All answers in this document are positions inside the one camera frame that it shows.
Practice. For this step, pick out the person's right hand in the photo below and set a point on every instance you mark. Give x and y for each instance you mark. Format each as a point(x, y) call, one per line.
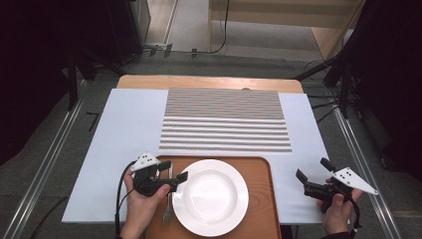
point(338, 212)

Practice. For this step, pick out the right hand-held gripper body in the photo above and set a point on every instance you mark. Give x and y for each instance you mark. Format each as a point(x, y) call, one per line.
point(331, 189)

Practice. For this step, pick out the silver metal fork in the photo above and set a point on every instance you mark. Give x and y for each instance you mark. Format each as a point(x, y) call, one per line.
point(167, 214)

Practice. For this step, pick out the person's left hand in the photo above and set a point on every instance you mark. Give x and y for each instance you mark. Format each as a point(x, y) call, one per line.
point(142, 209)

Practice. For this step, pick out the white deep plate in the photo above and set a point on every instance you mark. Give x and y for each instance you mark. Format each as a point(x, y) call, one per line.
point(210, 199)

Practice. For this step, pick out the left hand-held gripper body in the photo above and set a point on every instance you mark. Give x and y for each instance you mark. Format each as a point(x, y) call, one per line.
point(149, 181)

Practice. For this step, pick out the wooden tray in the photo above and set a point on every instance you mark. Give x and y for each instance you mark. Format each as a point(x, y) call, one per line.
point(258, 186)

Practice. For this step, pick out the aluminium floor rail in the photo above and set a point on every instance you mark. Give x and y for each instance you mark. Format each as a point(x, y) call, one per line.
point(365, 159)
point(43, 169)

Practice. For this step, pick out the striped woven placemat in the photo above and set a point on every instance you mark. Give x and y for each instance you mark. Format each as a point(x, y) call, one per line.
point(225, 109)

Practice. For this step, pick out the wooden table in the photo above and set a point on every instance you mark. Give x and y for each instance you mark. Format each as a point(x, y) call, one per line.
point(209, 82)

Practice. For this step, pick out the black cabinet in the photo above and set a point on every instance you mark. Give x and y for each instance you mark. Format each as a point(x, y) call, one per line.
point(127, 30)

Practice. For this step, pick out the black metal stand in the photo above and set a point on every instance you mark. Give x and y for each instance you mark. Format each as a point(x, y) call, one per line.
point(73, 76)
point(345, 79)

